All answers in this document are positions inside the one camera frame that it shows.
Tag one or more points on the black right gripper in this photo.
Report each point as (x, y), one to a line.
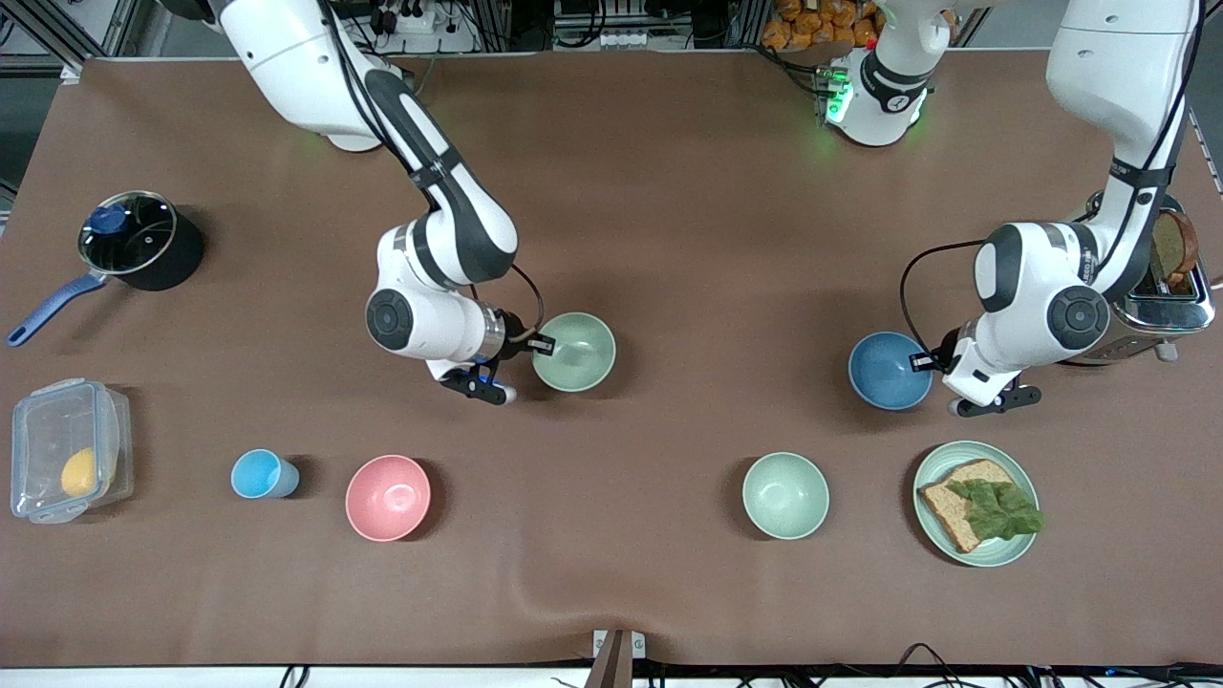
(516, 337)

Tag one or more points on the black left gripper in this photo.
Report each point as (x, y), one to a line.
(948, 350)

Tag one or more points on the pale green bowl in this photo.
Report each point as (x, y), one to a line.
(578, 358)
(785, 495)

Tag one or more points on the blue bowl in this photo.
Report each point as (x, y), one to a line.
(884, 377)

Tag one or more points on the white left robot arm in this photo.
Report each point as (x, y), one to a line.
(1118, 57)

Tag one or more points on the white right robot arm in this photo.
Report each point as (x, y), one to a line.
(287, 57)

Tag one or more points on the pink bowl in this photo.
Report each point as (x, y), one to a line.
(387, 497)

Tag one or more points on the brown bread slice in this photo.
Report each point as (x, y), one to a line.
(946, 506)

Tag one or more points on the green lettuce leaf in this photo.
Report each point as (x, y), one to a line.
(998, 511)

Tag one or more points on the pale green plate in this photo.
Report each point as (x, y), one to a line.
(989, 554)

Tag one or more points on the silver toaster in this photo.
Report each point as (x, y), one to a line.
(1161, 317)

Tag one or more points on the brown toast slice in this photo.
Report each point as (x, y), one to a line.
(1170, 244)

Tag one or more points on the light blue plastic cup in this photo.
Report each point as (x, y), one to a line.
(260, 475)

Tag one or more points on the white power strip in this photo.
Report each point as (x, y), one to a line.
(406, 17)

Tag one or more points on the orange snack bag pile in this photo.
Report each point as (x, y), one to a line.
(812, 21)

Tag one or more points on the glass lid with blue knob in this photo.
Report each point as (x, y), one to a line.
(139, 239)

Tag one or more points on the clear plastic food container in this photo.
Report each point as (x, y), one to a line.
(125, 449)

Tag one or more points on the yellow fruit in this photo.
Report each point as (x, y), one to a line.
(78, 472)

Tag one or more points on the wooden camera mount post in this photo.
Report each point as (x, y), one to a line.
(613, 661)

